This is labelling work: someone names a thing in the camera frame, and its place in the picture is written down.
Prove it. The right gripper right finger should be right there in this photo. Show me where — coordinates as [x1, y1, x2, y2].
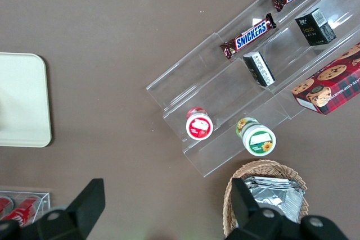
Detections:
[224, 177, 348, 240]

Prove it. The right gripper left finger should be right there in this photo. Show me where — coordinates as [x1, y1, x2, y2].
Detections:
[0, 178, 106, 240]

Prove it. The light tan wicker basket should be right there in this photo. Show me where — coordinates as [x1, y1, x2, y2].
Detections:
[222, 159, 310, 238]

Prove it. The beige plastic tray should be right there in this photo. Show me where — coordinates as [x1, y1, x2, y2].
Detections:
[0, 52, 52, 148]

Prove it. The stack of foil containers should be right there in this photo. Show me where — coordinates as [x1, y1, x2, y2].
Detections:
[243, 176, 306, 224]

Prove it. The clear acrylic bottle rack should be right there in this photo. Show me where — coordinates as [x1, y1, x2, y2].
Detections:
[0, 191, 52, 225]

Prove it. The green lid yoghurt cup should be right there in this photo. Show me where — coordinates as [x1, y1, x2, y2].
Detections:
[235, 117, 277, 157]

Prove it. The red lid yoghurt cup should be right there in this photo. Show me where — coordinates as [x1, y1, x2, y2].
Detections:
[185, 107, 214, 141]

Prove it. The clear acrylic stepped display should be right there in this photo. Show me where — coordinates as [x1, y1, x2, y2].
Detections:
[145, 0, 360, 178]

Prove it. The small black carton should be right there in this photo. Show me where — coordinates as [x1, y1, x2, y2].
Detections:
[294, 8, 338, 47]
[242, 51, 276, 88]

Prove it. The red plaid cookie box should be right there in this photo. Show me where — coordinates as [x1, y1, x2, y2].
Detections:
[291, 42, 360, 116]

